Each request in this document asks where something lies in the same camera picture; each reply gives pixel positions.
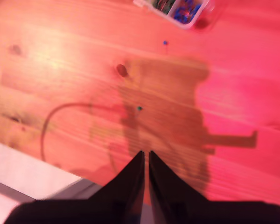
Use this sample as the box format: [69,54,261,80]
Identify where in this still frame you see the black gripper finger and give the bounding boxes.
[88,151,146,224]
[149,151,208,224]

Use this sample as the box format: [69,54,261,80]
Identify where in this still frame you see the clear plastic pin organiser box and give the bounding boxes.
[133,0,215,30]

